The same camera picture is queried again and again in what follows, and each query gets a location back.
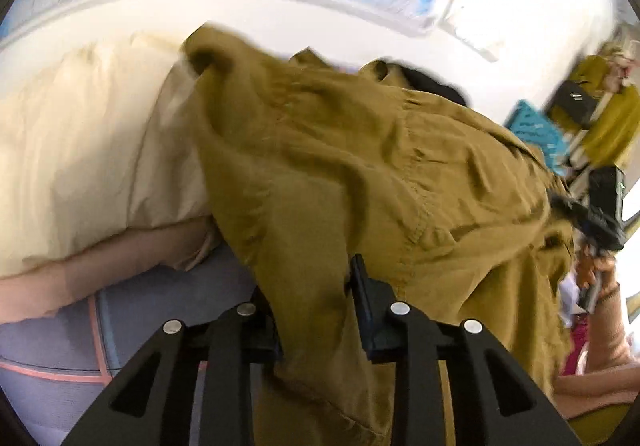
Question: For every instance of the mustard brown jacket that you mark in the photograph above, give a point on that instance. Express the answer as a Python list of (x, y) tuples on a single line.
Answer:
[(375, 166)]

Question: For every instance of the cream folded cloth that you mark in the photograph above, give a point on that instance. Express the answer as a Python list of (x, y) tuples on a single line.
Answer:
[(75, 151)]

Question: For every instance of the red cloth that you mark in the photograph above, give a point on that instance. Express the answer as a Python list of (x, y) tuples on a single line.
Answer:
[(577, 348)]

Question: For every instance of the purple plaid bed sheet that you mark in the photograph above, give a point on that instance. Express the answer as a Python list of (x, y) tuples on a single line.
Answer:
[(150, 301)]

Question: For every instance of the person's right hand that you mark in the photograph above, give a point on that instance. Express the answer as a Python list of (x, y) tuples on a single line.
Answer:
[(595, 276)]

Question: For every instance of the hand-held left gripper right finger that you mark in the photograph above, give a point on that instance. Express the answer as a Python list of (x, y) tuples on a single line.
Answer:
[(367, 306)]

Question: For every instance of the person's right forearm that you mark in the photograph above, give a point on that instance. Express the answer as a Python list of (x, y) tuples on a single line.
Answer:
[(610, 341)]

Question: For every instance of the hanging mustard cloth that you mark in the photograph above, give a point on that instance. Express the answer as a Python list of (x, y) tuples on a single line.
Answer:
[(615, 126)]

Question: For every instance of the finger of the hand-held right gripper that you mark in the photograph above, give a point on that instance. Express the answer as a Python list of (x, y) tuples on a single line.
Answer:
[(567, 208)]

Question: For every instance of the small black bag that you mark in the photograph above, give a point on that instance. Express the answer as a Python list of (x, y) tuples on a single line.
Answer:
[(572, 103)]

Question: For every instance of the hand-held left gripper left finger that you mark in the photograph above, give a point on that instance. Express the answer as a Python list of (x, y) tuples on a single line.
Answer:
[(235, 351)]

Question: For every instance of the black garment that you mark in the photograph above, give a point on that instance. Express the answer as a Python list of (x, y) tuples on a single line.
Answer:
[(435, 86)]

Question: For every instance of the teal plastic rack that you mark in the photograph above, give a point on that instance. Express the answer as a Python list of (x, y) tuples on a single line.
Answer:
[(532, 126)]

